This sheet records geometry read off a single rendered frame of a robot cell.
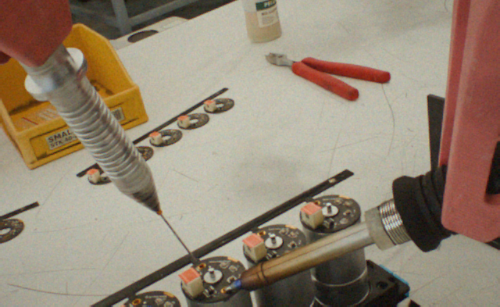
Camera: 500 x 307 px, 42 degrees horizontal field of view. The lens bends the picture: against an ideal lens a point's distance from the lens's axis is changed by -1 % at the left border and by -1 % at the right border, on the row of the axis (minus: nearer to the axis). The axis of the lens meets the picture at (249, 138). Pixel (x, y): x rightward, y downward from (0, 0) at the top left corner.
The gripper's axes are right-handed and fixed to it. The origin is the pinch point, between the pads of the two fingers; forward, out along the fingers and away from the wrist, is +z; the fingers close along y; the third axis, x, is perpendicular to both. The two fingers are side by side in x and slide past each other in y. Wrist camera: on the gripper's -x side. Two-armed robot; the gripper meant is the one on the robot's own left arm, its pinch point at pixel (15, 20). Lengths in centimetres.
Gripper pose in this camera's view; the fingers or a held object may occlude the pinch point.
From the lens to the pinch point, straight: 16.1
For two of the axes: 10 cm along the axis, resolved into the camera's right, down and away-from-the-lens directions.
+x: -4.2, 7.4, -5.2
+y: -8.4, -1.1, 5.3
